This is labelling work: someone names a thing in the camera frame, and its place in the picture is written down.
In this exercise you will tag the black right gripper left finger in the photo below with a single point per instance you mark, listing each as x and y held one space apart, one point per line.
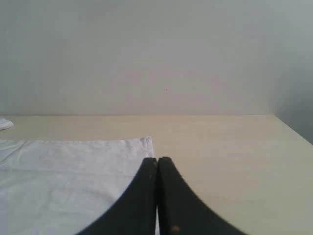
134 213

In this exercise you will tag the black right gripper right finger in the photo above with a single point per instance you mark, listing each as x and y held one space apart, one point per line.
181 211

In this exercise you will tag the white t-shirt red lettering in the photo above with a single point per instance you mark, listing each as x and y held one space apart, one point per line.
60 173

